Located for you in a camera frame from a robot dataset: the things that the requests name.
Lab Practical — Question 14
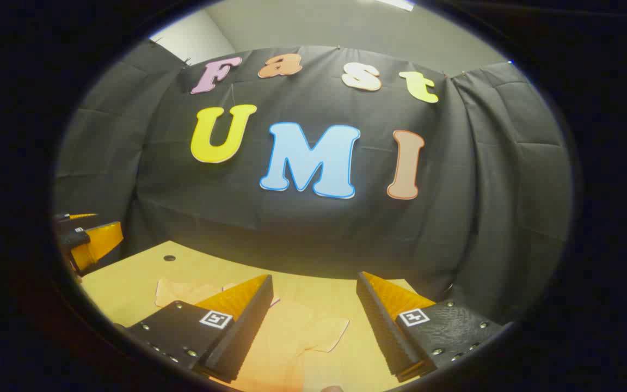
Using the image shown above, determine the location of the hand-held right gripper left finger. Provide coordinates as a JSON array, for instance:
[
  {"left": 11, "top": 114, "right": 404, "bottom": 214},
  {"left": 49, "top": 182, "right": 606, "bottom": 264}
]
[{"left": 127, "top": 274, "right": 274, "bottom": 383}]

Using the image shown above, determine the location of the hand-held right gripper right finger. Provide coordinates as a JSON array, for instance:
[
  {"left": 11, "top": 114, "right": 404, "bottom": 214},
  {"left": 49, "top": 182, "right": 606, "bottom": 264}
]
[{"left": 355, "top": 271, "right": 505, "bottom": 382}]

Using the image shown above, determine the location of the orange T-shirt with striped collar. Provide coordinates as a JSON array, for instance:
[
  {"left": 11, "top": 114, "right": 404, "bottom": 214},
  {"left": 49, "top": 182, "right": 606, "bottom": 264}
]
[{"left": 155, "top": 277, "right": 350, "bottom": 392}]

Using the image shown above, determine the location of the black backdrop cloth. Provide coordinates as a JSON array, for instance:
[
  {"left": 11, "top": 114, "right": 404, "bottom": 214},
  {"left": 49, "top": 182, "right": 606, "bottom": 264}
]
[{"left": 52, "top": 41, "right": 573, "bottom": 327}]

